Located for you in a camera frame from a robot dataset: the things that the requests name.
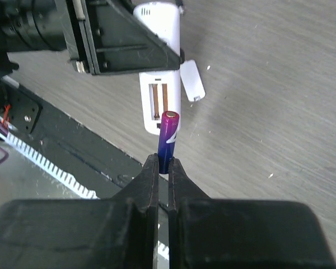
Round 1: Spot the white remote control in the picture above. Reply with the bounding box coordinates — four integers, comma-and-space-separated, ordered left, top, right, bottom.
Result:
133, 2, 181, 135

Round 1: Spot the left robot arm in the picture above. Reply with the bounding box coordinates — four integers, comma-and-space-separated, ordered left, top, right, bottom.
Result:
0, 1, 184, 78

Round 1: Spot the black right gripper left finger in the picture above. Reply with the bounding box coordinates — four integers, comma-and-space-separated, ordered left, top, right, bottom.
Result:
0, 154, 159, 268

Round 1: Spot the white slotted cable duct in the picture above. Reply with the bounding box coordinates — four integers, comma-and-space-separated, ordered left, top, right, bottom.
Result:
0, 133, 98, 199

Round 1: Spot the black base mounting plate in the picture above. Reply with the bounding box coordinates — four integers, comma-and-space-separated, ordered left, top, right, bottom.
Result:
2, 76, 143, 198

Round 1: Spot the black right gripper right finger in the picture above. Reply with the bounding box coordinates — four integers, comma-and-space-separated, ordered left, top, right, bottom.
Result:
169, 159, 336, 268

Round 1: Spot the purple blue battery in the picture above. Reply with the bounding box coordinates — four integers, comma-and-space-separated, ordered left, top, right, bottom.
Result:
157, 111, 180, 174

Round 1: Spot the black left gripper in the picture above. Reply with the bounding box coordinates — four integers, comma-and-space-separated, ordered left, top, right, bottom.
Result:
55, 1, 181, 75

